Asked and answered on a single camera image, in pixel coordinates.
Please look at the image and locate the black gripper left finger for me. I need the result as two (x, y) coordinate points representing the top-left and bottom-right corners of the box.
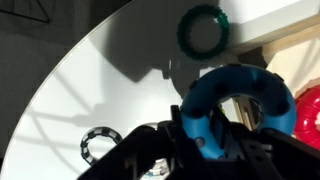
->
(157, 104), (209, 180)

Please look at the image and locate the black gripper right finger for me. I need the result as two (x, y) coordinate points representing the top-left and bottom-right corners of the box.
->
(209, 103), (278, 180)

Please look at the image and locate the blue knobbed ring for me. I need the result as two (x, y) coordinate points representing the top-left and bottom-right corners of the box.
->
(179, 64), (298, 160)

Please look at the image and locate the light wooden slatted box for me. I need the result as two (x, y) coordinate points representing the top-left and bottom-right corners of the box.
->
(229, 13), (320, 135)

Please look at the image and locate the red knobbed ring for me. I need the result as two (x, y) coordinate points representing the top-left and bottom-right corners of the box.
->
(292, 84), (320, 151)

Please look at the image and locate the black white checkered ring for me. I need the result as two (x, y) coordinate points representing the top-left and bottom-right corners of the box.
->
(79, 125), (124, 167)

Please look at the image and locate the thin dark green ring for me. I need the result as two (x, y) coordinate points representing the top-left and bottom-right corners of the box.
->
(176, 3), (230, 61)

